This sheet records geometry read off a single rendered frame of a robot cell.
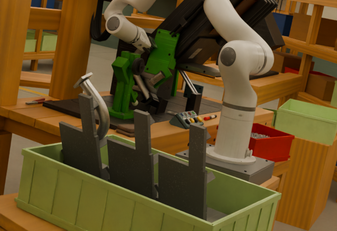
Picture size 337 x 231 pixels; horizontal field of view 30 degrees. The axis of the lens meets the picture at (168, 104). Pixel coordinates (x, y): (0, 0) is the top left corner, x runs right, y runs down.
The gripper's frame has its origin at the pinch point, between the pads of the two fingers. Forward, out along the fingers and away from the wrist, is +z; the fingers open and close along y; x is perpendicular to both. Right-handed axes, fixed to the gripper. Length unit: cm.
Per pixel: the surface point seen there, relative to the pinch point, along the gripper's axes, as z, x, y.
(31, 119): -50, 40, -27
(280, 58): 376, -4, 106
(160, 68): 2.8, 0.6, -11.9
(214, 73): 14.6, -18.2, -23.0
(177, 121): -5.6, 0.7, -41.9
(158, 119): -3.5, 9.2, -35.6
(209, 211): -69, -18, -96
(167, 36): 2.7, -8.8, -0.3
